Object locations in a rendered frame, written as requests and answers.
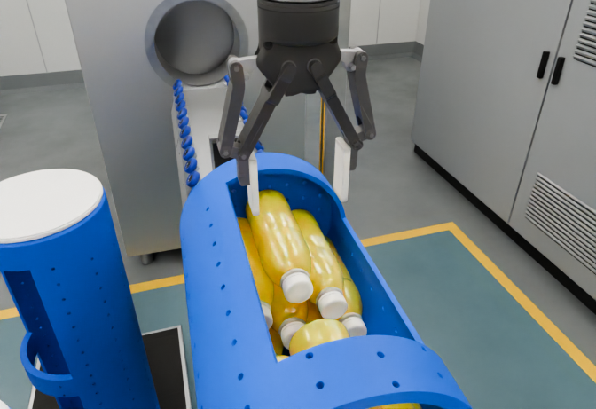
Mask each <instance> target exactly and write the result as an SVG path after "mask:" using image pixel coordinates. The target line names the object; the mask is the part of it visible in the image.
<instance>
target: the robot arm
mask: <svg viewBox="0 0 596 409"><path fill-rule="evenodd" d="M339 12H340V0H257V14H258V36H259V44H258V47H257V50H256V52H255V55H253V56H247V57H242V58H238V57H237V56H235V55H231V56H229V57H228V58H227V60H226V64H227V69H228V75H229V82H228V87H227V91H226V97H225V101H224V106H223V114H222V119H221V123H220V129H219V133H218V138H217V142H216V143H217V147H218V150H219V153H220V155H221V157H223V158H229V157H231V158H234V159H236V167H237V177H238V180H239V183H240V185H241V186H245V185H247V194H248V203H249V206H250V208H251V211H252V214H253V216H259V215H260V210H259V192H258V175H257V159H256V158H255V154H254V152H253V150H254V148H255V145H256V144H257V142H258V140H259V138H260V136H261V135H262V133H263V130H264V128H265V126H266V124H267V122H268V120H269V119H270V117H271V115H272V113H273V111H274V109H275V107H276V106H277V105H278V104H279V103H280V101H281V99H282V98H283V96H284V95H285V96H286V97H288V96H294V95H297V94H299V93H305V94H315V93H316V91H318V92H319V94H320V96H321V98H322V99H323V100H324V102H325V105H326V106H327V108H328V110H329V112H330V114H331V115H332V117H333V119H334V121H335V123H336V124H337V126H338V128H339V130H340V132H341V134H342V135H343V136H344V139H343V138H342V137H337V138H336V139H335V158H334V177H333V190H334V191H335V193H336V194H337V196H338V197H339V199H340V200H341V202H346V201H347V200H348V189H349V172H350V171H351V170H355V169H356V167H357V152H358V150H360V149H361V148H362V147H363V141H365V140H366V139H369V140H372V139H374V138H375V137H376V129H375V124H374V119H373V111H372V105H371V100H370V95H369V90H368V85H367V81H366V75H365V74H366V69H367V63H368V54H367V53H366V52H365V51H363V50H361V49H360V48H358V47H357V46H355V45H354V46H351V47H350V48H349V49H340V47H339V45H338V32H339ZM340 61H341V62H342V66H343V67H344V68H345V69H346V70H347V77H348V81H349V89H350V93H351V97H352V102H353V107H354V111H355V116H356V120H357V126H356V127H355V128H354V127H353V125H352V123H351V121H350V119H349V117H348V116H347V114H346V112H345V110H344V108H343V106H342V104H341V102H340V100H339V99H338V97H337V95H336V91H335V89H334V87H333V86H332V84H331V82H330V80H329V77H330V75H331V74H332V72H333V71H334V69H335V68H336V67H337V66H338V64H339V63H340ZM256 68H258V69H259V70H260V71H261V72H262V73H263V75H264V76H265V77H266V78H265V80H264V82H263V85H262V88H261V92H260V95H259V97H258V99H257V100H256V102H255V105H254V107H253V109H252V111H251V113H250V115H249V116H248V118H247V121H246V123H245V125H244V127H243V129H242V131H241V132H240V134H239V137H238V139H237V141H236V142H234V140H235V136H236V131H237V127H238V123H239V115H240V111H241V107H242V102H243V98H244V94H245V82H246V81H248V80H249V79H250V78H251V74H252V72H253V70H254V69H256Z"/></svg>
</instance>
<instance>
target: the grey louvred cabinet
mask: <svg viewBox="0 0 596 409"><path fill-rule="evenodd" d="M411 140H412V142H413V143H415V147H414V152H415V153H416V154H417V155H418V156H419V157H420V158H421V159H422V160H424V161H425V162H426V163H427V164H428V165H429V166H430V167H432V168H433V169H434V170H435V171H436V172H437V173H438V174H439V175H441V176H442V177H443V178H444V179H445V180H446V181H447V182H448V183H450V184H451V185H452V186H453V187H454V188H455V189H456V190H457V191H459V192H460V193H461V194H462V195H463V196H464V197H465V198H466V199H468V200H469V201H470V202H471V203H472V204H473V205H474V206H475V207H477V208H478V209H479V210H480V211H481V212H482V213H483V214H484V215H485V216H486V217H488V218H489V220H490V221H491V222H493V223H494V224H495V225H496V226H497V227H498V228H499V229H500V230H502V231H503V232H504V233H505V234H506V235H507V236H508V237H509V238H511V239H512V240H513V241H514V242H515V243H516V244H517V245H518V246H520V247H521V248H522V249H523V250H524V251H525V252H526V253H527V254H529V255H530V256H531V257H532V258H533V259H534V260H535V261H536V262H538V263H539V264H540V265H541V266H542V267H543V268H544V269H545V270H547V271H548V272H549V273H550V274H551V275H552V276H553V277H555V278H556V279H557V280H558V281H559V282H560V283H561V284H562V285H563V286H564V287H565V288H566V289H567V290H568V291H569V292H570V293H572V294H573V295H574V296H575V297H576V298H577V299H578V300H579V301H581V302H582V303H583V304H584V305H585V306H586V307H587V308H588V309H590V310H591V311H592V312H593V313H594V314H595V315H596V0H430V4H429V10H428V16H427V29H426V35H425V42H424V49H423V55H422V61H421V68H420V80H419V87H418V93H417V99H416V106H415V113H414V119H413V125H412V138H411Z"/></svg>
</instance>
